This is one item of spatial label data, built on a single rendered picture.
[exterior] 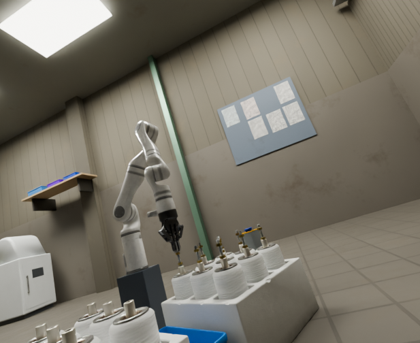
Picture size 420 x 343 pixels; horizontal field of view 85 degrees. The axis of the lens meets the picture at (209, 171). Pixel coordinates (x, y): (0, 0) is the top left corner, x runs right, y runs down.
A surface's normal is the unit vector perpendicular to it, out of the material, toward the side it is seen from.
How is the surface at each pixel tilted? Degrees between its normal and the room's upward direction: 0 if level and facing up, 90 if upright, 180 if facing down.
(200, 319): 90
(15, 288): 90
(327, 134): 90
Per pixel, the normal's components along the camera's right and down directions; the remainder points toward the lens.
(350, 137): -0.30, -0.15
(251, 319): 0.64, -0.38
